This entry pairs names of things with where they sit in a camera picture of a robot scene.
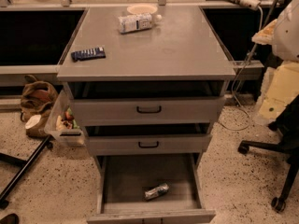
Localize grey top drawer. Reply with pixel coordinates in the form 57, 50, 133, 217
71, 97, 225, 126

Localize dark blue snack bar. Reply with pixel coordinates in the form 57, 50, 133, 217
71, 47, 106, 62

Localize white cable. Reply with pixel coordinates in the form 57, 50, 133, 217
218, 5, 264, 133

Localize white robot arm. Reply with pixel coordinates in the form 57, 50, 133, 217
251, 0, 299, 62

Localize black metal floor stand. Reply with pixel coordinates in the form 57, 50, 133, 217
0, 135, 53, 210

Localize grey bottom drawer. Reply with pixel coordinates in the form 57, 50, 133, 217
87, 154, 216, 224

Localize white plastic bottle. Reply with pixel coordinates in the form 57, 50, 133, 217
118, 13, 163, 34

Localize black shoe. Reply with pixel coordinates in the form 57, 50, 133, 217
0, 214, 20, 224

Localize grey drawer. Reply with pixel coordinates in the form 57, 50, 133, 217
86, 134, 211, 156
71, 97, 225, 126
87, 154, 216, 224

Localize black office chair base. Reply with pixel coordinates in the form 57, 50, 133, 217
237, 93, 299, 213

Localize grey drawer cabinet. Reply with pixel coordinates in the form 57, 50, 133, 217
56, 5, 236, 224

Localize clear plastic storage bin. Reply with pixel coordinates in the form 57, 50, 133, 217
45, 90, 85, 147

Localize grey middle drawer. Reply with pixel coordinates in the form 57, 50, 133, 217
86, 134, 211, 156

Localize brown bag on floor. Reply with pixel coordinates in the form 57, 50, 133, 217
21, 75, 58, 137

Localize white round plate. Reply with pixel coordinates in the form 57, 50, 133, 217
127, 4, 158, 14

